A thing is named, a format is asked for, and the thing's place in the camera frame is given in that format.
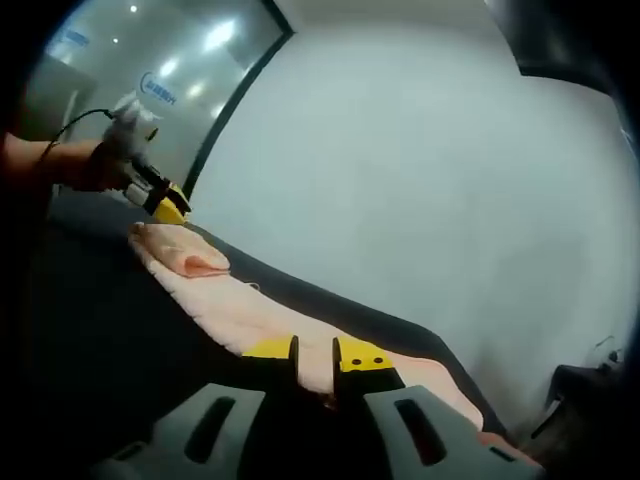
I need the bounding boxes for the black table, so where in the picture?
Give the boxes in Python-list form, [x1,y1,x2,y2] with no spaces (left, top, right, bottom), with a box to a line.
[0,192,514,480]

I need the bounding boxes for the pink towel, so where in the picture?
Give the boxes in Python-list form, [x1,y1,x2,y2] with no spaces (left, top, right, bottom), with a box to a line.
[127,221,532,464]

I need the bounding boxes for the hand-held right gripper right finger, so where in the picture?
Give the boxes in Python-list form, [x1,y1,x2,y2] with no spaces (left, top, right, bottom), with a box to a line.
[331,335,547,480]

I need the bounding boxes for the dark glass door frame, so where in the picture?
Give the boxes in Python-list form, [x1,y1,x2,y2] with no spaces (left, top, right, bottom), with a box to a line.
[180,0,297,202]

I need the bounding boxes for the person's left hand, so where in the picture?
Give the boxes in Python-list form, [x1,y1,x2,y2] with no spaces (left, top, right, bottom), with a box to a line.
[60,141,137,195]

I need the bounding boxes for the large black monitor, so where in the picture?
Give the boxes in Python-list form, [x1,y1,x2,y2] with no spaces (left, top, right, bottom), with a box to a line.
[485,0,640,97]

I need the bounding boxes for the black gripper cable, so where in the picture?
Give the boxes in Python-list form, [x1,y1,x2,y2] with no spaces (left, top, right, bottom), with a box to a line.
[35,107,120,169]

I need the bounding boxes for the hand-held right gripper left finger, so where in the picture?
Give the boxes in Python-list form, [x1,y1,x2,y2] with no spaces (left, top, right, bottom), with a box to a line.
[93,334,300,480]

